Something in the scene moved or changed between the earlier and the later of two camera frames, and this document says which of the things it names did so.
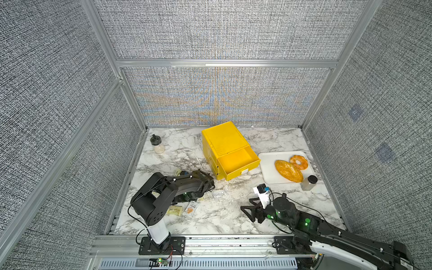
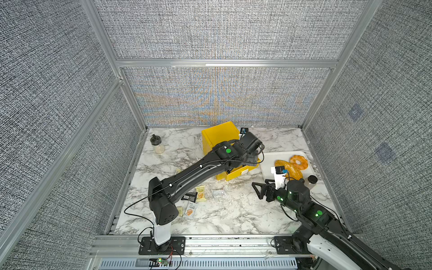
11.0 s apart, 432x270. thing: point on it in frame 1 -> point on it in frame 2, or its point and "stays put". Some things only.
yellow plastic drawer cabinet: (227, 152) stays put
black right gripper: (258, 208) -> (265, 188)
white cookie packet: (219, 194) stays put
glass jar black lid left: (156, 141) stays put
